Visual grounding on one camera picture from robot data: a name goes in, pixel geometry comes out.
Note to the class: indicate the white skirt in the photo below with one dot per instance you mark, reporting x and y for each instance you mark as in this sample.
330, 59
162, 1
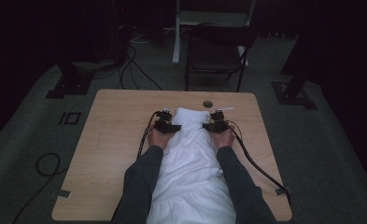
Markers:
190, 161

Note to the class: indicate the person's right hand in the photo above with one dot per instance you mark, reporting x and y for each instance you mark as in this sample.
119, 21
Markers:
223, 140

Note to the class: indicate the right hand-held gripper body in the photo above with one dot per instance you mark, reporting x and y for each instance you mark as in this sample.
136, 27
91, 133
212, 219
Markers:
220, 126

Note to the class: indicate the black stand base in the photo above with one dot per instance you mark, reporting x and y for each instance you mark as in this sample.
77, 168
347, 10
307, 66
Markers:
291, 96
73, 84

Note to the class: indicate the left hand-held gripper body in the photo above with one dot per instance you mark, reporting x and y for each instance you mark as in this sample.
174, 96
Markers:
163, 124

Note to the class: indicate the person's left hand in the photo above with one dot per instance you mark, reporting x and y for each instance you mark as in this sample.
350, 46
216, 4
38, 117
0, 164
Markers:
159, 140

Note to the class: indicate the black folding chair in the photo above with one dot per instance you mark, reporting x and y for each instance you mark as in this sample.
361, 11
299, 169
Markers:
215, 56

